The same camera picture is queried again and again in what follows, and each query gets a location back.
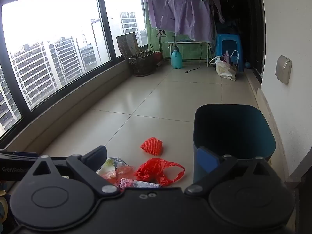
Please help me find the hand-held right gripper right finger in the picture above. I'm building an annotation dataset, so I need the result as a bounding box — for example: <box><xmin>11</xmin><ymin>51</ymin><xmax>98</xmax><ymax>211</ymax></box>
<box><xmin>184</xmin><ymin>146</ymin><xmax>284</xmax><ymax>197</ymax></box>

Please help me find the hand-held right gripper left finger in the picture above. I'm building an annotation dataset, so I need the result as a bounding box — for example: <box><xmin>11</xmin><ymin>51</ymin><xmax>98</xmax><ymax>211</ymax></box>
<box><xmin>22</xmin><ymin>146</ymin><xmax>121</xmax><ymax>196</ymax></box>

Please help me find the napa cabbage leaf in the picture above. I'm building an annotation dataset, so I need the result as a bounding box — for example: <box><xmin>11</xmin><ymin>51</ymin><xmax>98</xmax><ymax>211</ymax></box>
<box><xmin>97</xmin><ymin>158</ymin><xmax>117</xmax><ymax>176</ymax></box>

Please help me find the clear plastic package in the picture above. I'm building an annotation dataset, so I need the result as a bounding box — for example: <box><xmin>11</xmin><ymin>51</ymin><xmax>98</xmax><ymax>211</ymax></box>
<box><xmin>114</xmin><ymin>158</ymin><xmax>135</xmax><ymax>176</ymax></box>

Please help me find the teal plastic trash bin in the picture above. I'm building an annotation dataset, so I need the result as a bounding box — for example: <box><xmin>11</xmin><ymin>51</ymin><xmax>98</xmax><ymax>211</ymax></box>
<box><xmin>193</xmin><ymin>104</ymin><xmax>276</xmax><ymax>184</ymax></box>

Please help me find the pink snack wrapper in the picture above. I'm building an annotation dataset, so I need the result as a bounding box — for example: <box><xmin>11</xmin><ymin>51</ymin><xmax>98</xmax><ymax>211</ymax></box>
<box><xmin>119</xmin><ymin>178</ymin><xmax>162</xmax><ymax>189</ymax></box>

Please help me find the red plastic bag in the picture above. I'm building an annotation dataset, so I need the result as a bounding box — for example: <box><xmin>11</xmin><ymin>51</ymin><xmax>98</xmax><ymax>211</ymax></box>
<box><xmin>134</xmin><ymin>158</ymin><xmax>185</xmax><ymax>187</ymax></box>

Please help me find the orange foam fruit net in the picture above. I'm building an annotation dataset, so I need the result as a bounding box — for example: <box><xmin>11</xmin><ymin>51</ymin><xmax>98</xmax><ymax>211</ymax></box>
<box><xmin>140</xmin><ymin>137</ymin><xmax>164</xmax><ymax>156</ymax></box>

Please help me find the white tote bag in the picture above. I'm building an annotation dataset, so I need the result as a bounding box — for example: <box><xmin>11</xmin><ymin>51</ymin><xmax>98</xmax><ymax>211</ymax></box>
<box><xmin>209</xmin><ymin>50</ymin><xmax>239</xmax><ymax>81</ymax></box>

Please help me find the brown ceramic plant pot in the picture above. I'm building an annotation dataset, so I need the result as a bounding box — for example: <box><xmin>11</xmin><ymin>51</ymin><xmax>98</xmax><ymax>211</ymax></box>
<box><xmin>128</xmin><ymin>51</ymin><xmax>155</xmax><ymax>77</ymax></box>

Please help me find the teal spray bottle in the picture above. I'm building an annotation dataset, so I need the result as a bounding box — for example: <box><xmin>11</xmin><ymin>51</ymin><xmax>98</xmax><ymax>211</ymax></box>
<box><xmin>171</xmin><ymin>48</ymin><xmax>183</xmax><ymax>69</ymax></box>

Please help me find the brown cardboard box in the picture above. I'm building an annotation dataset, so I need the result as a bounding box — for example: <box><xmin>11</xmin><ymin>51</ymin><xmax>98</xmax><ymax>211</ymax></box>
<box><xmin>116</xmin><ymin>32</ymin><xmax>140</xmax><ymax>59</ymax></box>

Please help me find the blue plastic stool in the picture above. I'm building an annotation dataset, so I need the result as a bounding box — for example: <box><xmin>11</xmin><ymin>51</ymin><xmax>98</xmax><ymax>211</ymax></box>
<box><xmin>215</xmin><ymin>33</ymin><xmax>245</xmax><ymax>73</ymax></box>

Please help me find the white folding table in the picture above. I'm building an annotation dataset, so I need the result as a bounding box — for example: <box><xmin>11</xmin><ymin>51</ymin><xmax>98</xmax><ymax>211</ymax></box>
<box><xmin>168</xmin><ymin>40</ymin><xmax>213</xmax><ymax>67</ymax></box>

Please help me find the dark sliding door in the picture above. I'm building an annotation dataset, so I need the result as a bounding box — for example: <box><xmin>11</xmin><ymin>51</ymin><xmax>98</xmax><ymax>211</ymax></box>
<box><xmin>235</xmin><ymin>0</ymin><xmax>266</xmax><ymax>76</ymax></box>

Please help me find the purple hanging cloth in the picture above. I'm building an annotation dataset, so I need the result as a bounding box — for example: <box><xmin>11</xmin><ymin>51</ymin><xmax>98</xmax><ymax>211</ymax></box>
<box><xmin>143</xmin><ymin>0</ymin><xmax>225</xmax><ymax>42</ymax></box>

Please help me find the black skull print garment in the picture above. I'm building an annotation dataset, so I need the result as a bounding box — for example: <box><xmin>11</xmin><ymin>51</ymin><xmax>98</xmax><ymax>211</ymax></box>
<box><xmin>220</xmin><ymin>0</ymin><xmax>245</xmax><ymax>28</ymax></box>

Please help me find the black power cable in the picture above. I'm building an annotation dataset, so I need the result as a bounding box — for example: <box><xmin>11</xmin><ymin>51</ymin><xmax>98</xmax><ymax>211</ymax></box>
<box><xmin>186</xmin><ymin>43</ymin><xmax>203</xmax><ymax>74</ymax></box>

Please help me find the beige wall socket cover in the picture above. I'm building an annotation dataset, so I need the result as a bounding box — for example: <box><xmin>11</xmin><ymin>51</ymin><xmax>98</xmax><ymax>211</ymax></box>
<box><xmin>275</xmin><ymin>55</ymin><xmax>292</xmax><ymax>85</ymax></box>

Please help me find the black window frame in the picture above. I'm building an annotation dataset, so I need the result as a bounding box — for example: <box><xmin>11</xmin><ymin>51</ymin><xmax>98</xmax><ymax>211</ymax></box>
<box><xmin>0</xmin><ymin>0</ymin><xmax>148</xmax><ymax>138</ymax></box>

